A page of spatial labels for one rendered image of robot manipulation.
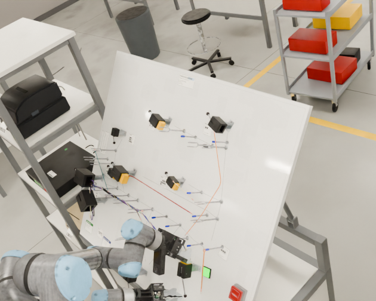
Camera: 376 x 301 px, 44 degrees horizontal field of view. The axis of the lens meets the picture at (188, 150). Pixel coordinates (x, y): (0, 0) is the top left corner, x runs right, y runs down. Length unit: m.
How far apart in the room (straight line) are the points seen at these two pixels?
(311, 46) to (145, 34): 2.58
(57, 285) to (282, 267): 1.23
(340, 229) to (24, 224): 2.70
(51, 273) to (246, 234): 0.78
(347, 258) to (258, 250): 1.57
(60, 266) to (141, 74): 1.21
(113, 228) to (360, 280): 1.59
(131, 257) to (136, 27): 4.67
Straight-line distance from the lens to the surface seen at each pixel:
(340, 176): 3.79
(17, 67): 2.27
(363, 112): 4.43
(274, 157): 1.68
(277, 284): 2.19
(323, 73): 4.53
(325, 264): 2.16
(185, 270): 1.90
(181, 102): 2.02
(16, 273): 1.38
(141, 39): 6.14
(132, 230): 1.65
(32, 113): 2.44
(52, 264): 1.31
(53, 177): 2.73
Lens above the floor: 2.58
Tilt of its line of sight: 36 degrees down
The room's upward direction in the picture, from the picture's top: 19 degrees counter-clockwise
